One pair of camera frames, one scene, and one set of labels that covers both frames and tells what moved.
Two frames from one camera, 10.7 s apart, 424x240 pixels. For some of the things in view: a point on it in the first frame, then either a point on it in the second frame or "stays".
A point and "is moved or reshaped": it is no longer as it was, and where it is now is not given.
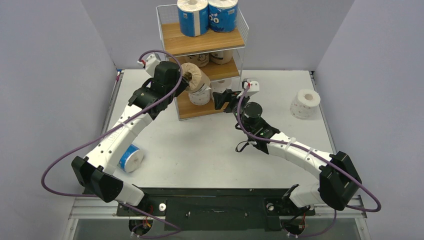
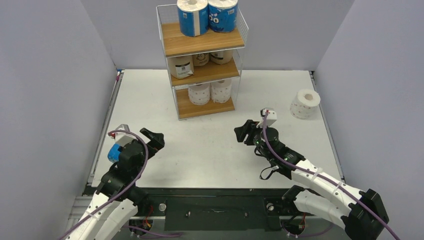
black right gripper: [230, 102] to [250, 133]
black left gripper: [184, 84] to [157, 141]
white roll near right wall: [304, 105] stays
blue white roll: [222, 15] stays
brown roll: [197, 80] is moved or reshaped
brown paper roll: [221, 57] stays
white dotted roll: [220, 86] stays
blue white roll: [193, 16] stays
